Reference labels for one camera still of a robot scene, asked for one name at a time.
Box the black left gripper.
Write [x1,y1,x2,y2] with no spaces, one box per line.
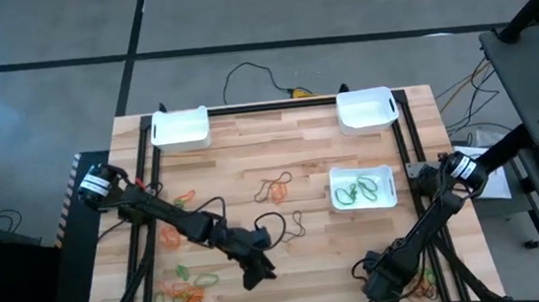
[206,218,279,295]

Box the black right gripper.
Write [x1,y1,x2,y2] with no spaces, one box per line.
[357,246,413,302]

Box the white plastic basket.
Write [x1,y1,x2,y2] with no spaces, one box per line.
[334,84,402,138]
[148,105,214,156]
[327,160,400,214]

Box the white paper sheet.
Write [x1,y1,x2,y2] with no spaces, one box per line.
[450,139,514,206]

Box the yellow power plug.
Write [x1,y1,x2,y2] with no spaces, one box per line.
[288,84,316,101]

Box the black mat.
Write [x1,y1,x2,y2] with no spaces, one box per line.
[30,148,127,302]

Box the grey side desk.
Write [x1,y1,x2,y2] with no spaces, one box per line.
[477,20,539,271]

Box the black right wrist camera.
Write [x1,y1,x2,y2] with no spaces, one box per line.
[360,250,386,275]

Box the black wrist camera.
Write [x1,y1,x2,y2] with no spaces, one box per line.
[249,225,274,253]
[360,250,386,275]

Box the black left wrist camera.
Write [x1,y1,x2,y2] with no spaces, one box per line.
[249,225,274,253]

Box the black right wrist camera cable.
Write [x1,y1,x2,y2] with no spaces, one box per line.
[348,257,382,302]

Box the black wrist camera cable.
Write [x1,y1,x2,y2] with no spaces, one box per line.
[348,257,382,302]
[253,210,290,252]

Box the black left wrist camera cable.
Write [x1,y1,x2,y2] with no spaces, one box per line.
[253,210,290,252]

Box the silver metal bracket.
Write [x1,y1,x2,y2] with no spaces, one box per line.
[405,160,425,180]

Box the black aluminium rig frame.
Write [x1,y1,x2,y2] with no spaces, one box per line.
[65,80,508,302]

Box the black looped cable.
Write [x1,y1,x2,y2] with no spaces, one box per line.
[0,207,26,237]

